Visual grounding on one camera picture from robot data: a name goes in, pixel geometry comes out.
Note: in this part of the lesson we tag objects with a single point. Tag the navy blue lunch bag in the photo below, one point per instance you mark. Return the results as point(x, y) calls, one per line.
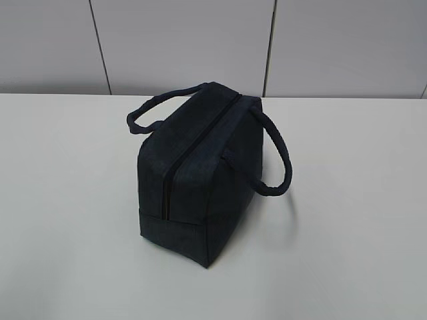
point(207, 151)

